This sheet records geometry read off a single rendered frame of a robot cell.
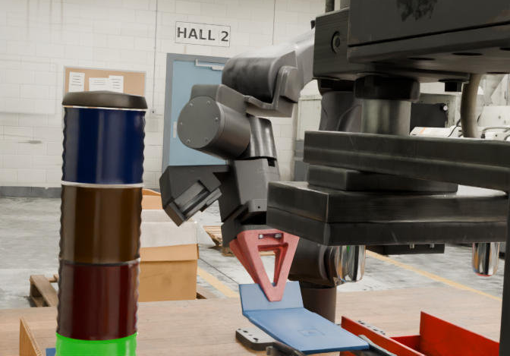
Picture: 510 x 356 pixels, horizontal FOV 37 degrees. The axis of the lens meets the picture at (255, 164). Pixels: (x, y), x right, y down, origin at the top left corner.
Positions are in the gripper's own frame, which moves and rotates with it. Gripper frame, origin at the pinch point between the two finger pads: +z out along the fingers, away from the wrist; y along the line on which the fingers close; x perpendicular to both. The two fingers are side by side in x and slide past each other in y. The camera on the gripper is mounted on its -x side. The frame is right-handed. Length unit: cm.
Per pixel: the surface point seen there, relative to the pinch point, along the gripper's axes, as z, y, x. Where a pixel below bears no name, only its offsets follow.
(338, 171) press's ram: -3.5, 29.1, -5.7
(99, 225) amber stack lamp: 4, 43, -26
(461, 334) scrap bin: 6.4, -1.2, 23.4
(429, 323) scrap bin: 4.2, -6.8, 23.2
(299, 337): 5.8, 9.3, -2.0
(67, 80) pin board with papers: -493, -933, 130
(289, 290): -0.3, 0.2, 1.9
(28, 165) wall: -383, -986, 74
